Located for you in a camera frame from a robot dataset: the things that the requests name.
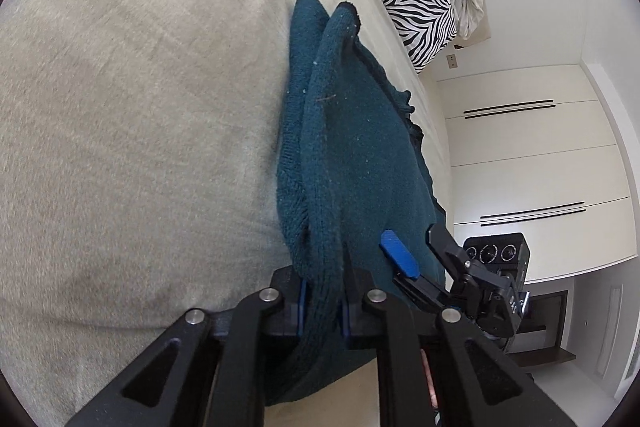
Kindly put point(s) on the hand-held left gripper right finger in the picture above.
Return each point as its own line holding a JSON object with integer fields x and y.
{"x": 343, "y": 319}

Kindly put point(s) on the bed with beige sheet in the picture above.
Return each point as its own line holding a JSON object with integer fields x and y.
{"x": 125, "y": 107}

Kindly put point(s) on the teal knit sweater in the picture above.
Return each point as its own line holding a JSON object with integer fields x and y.
{"x": 360, "y": 167}

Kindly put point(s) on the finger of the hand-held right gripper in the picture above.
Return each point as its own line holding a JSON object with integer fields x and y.
{"x": 399, "y": 254}
{"x": 447, "y": 249}

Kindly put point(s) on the beige wall socket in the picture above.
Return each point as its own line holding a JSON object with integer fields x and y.
{"x": 452, "y": 61}

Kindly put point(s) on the white wardrobe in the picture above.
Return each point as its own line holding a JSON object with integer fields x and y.
{"x": 540, "y": 162}

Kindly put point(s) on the beige padded headboard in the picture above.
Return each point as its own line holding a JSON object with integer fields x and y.
{"x": 477, "y": 38}

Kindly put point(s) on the dark wooden cabinet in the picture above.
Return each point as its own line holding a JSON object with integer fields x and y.
{"x": 547, "y": 322}

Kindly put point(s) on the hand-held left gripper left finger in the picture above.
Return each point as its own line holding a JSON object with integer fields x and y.
{"x": 301, "y": 307}

